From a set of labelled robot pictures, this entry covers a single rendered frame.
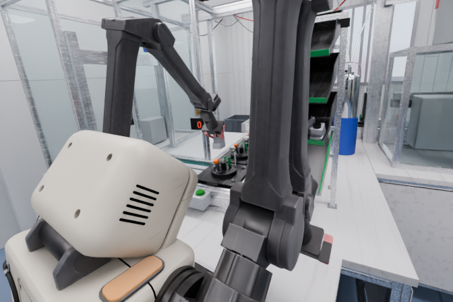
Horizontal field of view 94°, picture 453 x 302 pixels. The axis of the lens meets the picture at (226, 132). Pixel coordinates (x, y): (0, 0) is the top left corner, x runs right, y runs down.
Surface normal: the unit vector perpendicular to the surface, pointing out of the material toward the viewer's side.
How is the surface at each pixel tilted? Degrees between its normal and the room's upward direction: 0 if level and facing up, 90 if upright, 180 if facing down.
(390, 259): 0
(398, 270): 0
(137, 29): 101
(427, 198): 90
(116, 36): 81
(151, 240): 90
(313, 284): 0
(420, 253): 90
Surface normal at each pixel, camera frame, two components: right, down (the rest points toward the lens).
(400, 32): -0.56, 0.25
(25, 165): 0.82, 0.09
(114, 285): 0.01, -0.99
